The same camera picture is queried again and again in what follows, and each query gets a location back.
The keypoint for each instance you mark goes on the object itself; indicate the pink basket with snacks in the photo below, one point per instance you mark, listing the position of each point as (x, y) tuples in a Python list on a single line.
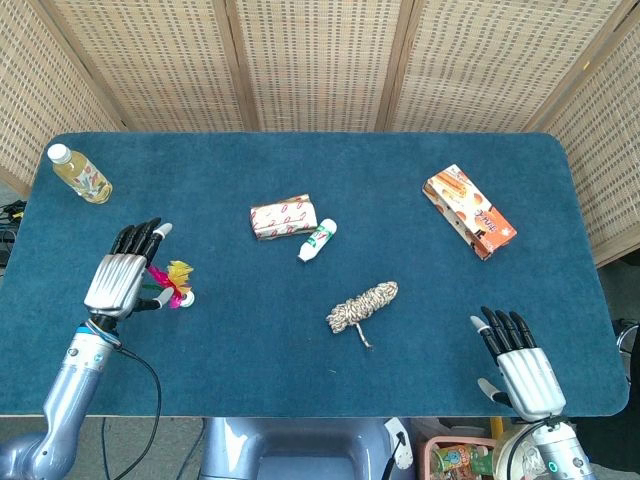
[(457, 457)]

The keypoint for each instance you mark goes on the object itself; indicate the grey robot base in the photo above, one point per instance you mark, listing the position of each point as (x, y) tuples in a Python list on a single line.
[(305, 450)]

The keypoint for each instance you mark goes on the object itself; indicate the yellow drink bottle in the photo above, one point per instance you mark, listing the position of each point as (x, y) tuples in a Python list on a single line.
[(82, 175)]

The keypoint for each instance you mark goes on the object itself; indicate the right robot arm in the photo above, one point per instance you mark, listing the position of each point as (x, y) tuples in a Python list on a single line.
[(560, 447)]

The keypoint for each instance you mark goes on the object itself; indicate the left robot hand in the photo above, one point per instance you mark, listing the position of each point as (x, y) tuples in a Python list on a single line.
[(122, 275)]

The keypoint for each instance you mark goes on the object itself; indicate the white red patterned box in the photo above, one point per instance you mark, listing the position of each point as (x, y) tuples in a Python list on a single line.
[(284, 217)]

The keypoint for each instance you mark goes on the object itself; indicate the blue table mat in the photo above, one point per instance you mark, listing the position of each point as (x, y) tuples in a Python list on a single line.
[(320, 350)]

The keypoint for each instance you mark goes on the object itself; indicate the colourful feather shuttlecock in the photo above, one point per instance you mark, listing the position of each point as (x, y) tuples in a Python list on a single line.
[(175, 285)]

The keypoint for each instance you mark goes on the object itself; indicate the white green tube bottle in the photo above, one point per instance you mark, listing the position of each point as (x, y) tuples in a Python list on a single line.
[(317, 241)]

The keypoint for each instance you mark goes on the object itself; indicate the woven bamboo folding screen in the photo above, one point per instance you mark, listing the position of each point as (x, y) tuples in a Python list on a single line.
[(320, 65)]

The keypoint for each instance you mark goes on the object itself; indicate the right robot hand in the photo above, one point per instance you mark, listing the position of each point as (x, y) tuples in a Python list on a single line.
[(525, 372)]

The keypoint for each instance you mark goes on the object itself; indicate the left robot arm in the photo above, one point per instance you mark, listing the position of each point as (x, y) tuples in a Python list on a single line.
[(60, 400)]

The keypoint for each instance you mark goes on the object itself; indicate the orange snack box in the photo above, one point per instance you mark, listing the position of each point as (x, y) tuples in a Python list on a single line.
[(467, 210)]

